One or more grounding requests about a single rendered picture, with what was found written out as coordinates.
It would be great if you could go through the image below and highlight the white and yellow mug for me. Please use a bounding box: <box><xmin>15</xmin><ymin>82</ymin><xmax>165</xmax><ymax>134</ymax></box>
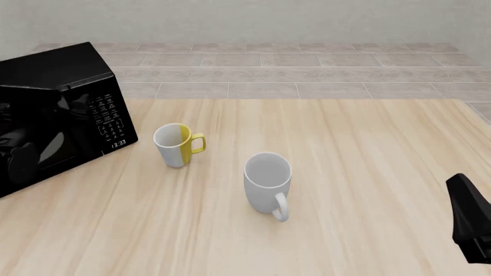
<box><xmin>153</xmin><ymin>122</ymin><xmax>207</xmax><ymax>169</ymax></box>

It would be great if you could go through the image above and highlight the plain white mug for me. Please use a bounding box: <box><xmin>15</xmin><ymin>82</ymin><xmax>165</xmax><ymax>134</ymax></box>
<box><xmin>242</xmin><ymin>152</ymin><xmax>292</xmax><ymax>223</ymax></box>

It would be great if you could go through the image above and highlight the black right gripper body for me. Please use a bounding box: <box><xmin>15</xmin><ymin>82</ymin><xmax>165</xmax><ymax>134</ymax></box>
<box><xmin>460</xmin><ymin>235</ymin><xmax>491</xmax><ymax>265</ymax></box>

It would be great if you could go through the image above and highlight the black microwave oven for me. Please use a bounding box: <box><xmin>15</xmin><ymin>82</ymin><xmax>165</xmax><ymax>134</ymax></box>
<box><xmin>0</xmin><ymin>41</ymin><xmax>140</xmax><ymax>199</ymax></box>

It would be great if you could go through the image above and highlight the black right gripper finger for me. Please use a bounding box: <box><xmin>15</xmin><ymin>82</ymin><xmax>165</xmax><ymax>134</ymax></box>
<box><xmin>445</xmin><ymin>172</ymin><xmax>491</xmax><ymax>243</ymax></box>

